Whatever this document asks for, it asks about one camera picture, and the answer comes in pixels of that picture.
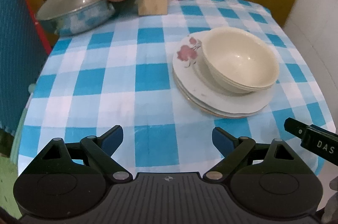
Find cream bowl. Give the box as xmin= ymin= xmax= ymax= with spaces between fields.
xmin=203 ymin=52 xmax=276 ymax=94
xmin=202 ymin=27 xmax=280 ymax=89
xmin=211 ymin=73 xmax=277 ymax=92

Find blue white checkered tablecloth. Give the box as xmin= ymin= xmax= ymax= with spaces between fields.
xmin=11 ymin=0 xmax=336 ymax=177

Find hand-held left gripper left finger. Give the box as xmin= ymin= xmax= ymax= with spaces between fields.
xmin=40 ymin=125 xmax=133 ymax=183

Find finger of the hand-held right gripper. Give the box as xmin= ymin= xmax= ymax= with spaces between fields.
xmin=285 ymin=118 xmax=307 ymax=140

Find blue foam mat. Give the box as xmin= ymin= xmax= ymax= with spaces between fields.
xmin=0 ymin=0 xmax=49 ymax=132

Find large floral plate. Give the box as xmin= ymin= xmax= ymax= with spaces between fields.
xmin=180 ymin=83 xmax=264 ymax=119

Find blue patterned cooking pot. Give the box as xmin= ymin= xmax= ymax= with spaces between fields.
xmin=35 ymin=0 xmax=143 ymax=37

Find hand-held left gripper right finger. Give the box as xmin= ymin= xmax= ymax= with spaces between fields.
xmin=202 ymin=127 xmax=297 ymax=183

